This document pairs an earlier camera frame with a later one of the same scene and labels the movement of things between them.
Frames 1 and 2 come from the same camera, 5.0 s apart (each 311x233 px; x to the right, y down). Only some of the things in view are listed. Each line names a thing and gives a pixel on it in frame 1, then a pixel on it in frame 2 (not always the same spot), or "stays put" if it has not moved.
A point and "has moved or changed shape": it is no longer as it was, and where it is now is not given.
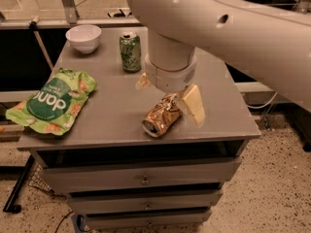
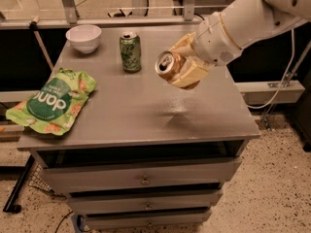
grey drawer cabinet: [116, 177] stays put
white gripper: [169, 77] to [212, 42]
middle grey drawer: [128, 200] stays put
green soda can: [130, 51] stays put
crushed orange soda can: [162, 116] has moved or changed shape
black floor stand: [12, 200] stays put
